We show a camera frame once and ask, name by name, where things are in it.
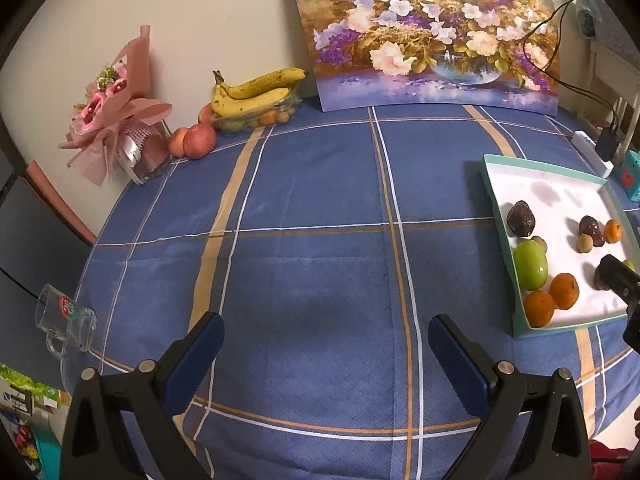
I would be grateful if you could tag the wall socket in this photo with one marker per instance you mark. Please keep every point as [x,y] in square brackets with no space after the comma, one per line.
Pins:
[586,17]

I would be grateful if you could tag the white power strip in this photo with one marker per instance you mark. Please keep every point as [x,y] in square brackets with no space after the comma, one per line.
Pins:
[585,140]

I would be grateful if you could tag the red apple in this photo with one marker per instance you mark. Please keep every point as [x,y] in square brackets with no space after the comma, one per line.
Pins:
[199,141]
[205,114]

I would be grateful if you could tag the floral painting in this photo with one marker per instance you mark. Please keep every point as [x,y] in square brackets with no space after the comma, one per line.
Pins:
[425,35]

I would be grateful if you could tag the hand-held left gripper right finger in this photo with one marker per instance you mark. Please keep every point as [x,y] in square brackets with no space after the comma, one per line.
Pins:
[457,365]

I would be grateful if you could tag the teal device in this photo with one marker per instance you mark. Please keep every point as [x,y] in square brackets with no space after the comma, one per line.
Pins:
[630,175]

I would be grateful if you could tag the orange with stem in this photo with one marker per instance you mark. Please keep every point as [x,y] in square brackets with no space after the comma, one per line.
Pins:
[540,308]

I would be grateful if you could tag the pile of small mixed fruits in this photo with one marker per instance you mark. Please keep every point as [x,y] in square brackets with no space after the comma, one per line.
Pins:
[267,117]

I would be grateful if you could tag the teal box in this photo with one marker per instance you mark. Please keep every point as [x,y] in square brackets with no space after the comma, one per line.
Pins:
[42,442]

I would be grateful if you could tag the blue plaid tablecloth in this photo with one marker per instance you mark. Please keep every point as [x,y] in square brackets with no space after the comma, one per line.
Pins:
[300,260]

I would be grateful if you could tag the orange peach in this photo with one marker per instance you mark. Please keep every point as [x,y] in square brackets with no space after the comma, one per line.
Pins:
[176,142]

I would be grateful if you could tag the teal and white tray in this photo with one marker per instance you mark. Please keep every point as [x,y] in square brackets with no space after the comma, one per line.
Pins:
[550,185]

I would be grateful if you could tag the red cloth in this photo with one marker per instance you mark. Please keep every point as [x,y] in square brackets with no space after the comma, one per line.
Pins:
[610,460]

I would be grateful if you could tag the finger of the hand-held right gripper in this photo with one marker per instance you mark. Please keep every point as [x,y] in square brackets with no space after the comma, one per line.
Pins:
[620,277]

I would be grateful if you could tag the clear plastic container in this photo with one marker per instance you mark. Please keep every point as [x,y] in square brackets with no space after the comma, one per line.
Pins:
[225,124]

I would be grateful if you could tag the small tan round fruit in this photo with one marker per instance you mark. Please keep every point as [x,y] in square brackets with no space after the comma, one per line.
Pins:
[585,244]
[541,242]

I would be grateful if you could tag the orange tangerine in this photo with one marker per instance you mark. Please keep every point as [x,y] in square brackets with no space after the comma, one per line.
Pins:
[565,290]

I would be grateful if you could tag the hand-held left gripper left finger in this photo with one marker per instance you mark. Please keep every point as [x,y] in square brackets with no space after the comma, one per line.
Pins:
[197,360]

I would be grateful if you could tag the pink flower bouquet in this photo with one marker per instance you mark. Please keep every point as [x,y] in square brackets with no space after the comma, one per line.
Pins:
[115,110]

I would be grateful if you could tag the clear glass mug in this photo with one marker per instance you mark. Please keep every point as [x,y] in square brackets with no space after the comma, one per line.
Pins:
[65,315]

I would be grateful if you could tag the dark brown avocado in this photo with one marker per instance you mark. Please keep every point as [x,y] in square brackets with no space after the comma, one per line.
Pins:
[601,282]
[521,218]
[590,227]

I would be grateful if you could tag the black power adapter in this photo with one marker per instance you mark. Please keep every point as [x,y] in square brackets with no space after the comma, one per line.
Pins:
[606,144]

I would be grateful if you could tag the white furniture frame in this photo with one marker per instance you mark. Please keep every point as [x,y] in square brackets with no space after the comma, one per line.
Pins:
[595,70]

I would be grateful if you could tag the yellow banana bunch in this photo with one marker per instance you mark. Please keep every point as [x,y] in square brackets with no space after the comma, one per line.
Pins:
[260,85]

